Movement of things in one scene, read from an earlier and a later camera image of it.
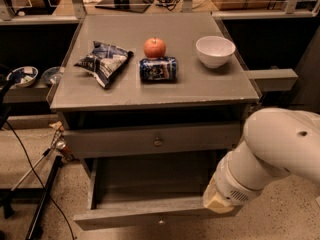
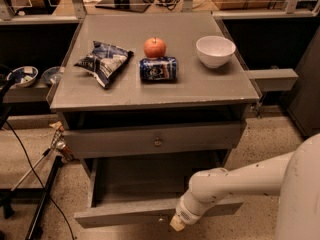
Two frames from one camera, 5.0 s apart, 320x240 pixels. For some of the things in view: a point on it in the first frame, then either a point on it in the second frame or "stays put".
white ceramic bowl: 214,51 stays put
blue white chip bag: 104,62 stays put
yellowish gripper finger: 214,200 → 177,223
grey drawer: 151,190 stays put
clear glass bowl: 52,75 stays put
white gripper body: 232,186 → 183,212
